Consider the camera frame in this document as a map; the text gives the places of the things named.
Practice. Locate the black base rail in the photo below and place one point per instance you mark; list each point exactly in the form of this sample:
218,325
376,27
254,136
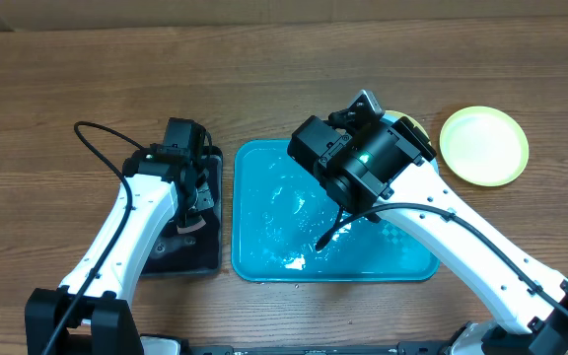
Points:
289,349

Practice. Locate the black water tray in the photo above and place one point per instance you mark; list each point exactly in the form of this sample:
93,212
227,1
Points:
198,253

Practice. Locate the teal plastic tray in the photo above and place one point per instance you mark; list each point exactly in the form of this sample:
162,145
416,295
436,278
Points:
279,213

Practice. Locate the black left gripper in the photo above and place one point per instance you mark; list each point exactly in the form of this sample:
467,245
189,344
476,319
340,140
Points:
192,214

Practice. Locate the pink sponge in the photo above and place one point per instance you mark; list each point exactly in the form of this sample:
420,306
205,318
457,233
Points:
192,228

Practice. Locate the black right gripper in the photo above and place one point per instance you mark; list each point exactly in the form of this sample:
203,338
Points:
413,136

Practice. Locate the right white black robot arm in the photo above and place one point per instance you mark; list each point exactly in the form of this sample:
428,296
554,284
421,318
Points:
382,169

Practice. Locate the yellow plate with blue stain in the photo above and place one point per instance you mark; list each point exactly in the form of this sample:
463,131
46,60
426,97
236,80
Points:
484,146

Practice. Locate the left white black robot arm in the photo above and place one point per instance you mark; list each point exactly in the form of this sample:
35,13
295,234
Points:
165,221

